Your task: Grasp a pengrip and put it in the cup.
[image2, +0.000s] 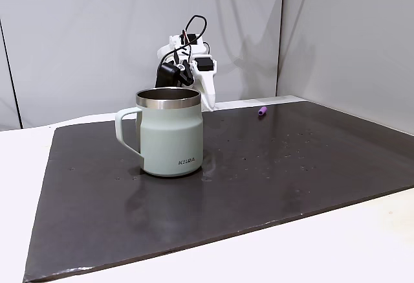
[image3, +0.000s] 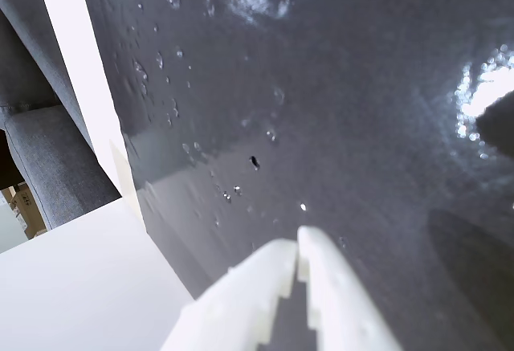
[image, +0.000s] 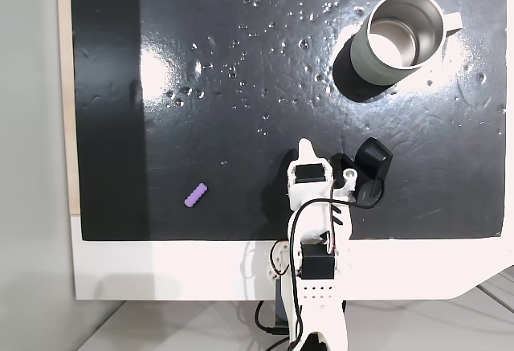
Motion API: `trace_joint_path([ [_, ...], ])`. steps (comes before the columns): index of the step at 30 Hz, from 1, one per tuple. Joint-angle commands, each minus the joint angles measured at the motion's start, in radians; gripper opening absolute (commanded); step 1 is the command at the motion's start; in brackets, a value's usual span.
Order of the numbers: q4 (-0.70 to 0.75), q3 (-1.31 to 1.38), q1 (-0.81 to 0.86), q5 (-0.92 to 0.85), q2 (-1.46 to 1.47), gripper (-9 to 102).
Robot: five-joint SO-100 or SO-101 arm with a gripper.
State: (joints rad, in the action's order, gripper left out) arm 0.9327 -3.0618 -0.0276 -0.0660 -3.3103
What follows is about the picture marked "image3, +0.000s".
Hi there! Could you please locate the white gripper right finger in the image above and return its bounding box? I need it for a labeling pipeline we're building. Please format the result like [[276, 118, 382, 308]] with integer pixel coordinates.
[[296, 225, 403, 351]]

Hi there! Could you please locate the brown cardboard box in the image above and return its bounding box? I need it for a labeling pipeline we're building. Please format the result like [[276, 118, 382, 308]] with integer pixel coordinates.
[[0, 181, 49, 243]]

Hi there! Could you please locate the grey fabric sofa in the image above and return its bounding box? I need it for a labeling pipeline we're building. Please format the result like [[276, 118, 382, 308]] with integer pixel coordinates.
[[0, 0, 122, 232]]

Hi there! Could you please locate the dark grey table mat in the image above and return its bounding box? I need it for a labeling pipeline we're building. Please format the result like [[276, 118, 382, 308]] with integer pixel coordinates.
[[75, 0, 514, 351]]

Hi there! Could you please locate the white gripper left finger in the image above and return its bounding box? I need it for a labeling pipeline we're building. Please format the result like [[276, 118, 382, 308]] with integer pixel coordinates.
[[159, 238, 298, 351]]

